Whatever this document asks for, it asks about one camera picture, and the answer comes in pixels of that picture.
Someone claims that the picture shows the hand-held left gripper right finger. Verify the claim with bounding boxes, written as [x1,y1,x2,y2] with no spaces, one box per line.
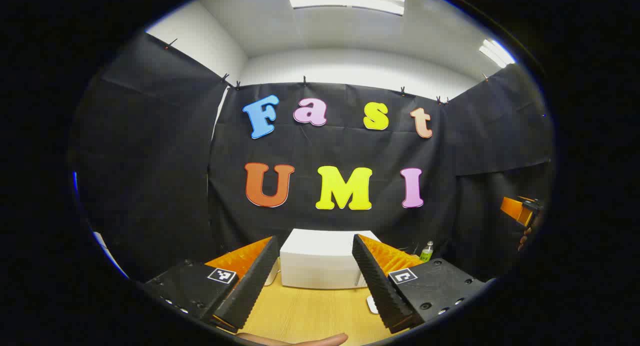
[351,233,488,335]

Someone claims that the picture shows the white microwave oven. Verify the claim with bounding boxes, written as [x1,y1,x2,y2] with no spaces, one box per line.
[279,229,383,290]

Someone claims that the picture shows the black backdrop cloth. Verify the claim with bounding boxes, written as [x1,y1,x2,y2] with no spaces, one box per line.
[70,32,556,283]

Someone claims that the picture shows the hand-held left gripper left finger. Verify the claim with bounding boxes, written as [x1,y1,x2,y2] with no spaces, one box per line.
[144,235,280,333]

